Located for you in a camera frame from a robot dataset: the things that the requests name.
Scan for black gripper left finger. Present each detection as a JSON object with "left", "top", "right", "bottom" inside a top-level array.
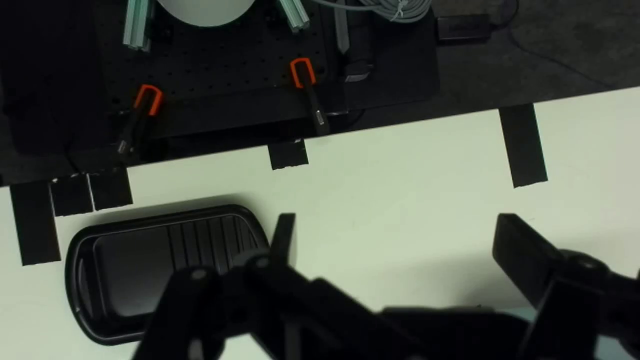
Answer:
[{"left": 132, "top": 212, "right": 427, "bottom": 360}]

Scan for long black tape strip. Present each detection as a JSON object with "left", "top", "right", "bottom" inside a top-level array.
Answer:
[
  {"left": 497, "top": 102, "right": 549, "bottom": 189},
  {"left": 8, "top": 177, "right": 61, "bottom": 265}
]

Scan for grey coiled cable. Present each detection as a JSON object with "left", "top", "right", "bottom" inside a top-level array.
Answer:
[{"left": 311, "top": 0, "right": 436, "bottom": 25}]

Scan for black ribbed grill tray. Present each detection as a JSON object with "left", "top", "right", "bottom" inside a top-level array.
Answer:
[{"left": 63, "top": 201, "right": 272, "bottom": 345}]

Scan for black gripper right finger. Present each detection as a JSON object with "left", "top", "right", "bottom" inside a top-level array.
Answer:
[{"left": 491, "top": 212, "right": 640, "bottom": 360}]

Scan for aluminium profile rail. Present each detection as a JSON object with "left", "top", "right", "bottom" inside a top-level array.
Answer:
[
  {"left": 120, "top": 0, "right": 155, "bottom": 54},
  {"left": 275, "top": 0, "right": 311, "bottom": 33}
]

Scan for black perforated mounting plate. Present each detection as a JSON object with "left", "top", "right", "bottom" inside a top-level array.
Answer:
[{"left": 97, "top": 0, "right": 441, "bottom": 137}]

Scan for square black tape piece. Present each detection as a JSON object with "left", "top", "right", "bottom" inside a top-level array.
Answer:
[
  {"left": 87, "top": 167, "right": 134, "bottom": 210},
  {"left": 48, "top": 174, "right": 95, "bottom": 216},
  {"left": 268, "top": 137, "right": 309, "bottom": 169}
]

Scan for orange black clamp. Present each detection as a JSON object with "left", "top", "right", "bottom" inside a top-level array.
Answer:
[
  {"left": 115, "top": 81, "right": 165, "bottom": 158},
  {"left": 287, "top": 55, "right": 332, "bottom": 133}
]

